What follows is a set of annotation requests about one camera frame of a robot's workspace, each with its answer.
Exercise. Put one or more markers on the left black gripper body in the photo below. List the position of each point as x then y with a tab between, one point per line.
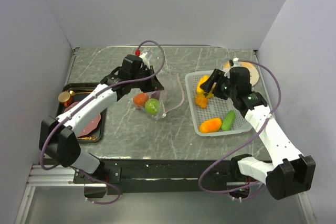
145	85

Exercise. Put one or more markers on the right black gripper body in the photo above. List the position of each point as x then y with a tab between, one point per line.
223	89

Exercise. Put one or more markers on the yellow bell pepper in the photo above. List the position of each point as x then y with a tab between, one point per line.
199	90

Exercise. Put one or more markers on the orange fried food piece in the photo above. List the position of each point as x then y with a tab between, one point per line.
201	100

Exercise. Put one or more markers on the orange pumpkin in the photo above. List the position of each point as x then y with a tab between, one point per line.
140	99

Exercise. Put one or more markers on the purple eggplant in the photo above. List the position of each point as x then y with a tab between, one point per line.
156	95

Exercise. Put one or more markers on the clear zip top bag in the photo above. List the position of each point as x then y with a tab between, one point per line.
171	97

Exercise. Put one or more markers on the green apple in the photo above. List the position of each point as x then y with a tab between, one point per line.
152	106

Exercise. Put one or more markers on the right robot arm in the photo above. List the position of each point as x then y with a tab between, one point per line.
289	172

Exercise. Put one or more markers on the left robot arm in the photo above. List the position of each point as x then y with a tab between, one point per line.
58	136

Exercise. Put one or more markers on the beige round plate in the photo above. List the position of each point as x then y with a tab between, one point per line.
254	75

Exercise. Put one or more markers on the white plastic basket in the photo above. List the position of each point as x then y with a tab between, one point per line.
216	108

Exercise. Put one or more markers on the green cucumber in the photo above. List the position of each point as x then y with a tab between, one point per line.
228	120

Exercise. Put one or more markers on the orange mango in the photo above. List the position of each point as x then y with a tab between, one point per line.
210	126

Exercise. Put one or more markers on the black tray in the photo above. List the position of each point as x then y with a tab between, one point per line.
76	99

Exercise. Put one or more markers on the gold spoon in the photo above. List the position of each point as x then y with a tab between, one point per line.
73	92

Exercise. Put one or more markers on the pink plate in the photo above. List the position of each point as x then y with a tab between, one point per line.
92	125

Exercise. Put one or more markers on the gold cup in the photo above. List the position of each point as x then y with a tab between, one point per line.
65	98

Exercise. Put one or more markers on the gold fork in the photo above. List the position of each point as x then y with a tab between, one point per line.
88	138

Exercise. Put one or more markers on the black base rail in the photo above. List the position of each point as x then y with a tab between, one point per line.
160	176

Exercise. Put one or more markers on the aluminium rail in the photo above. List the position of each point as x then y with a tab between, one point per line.
38	177

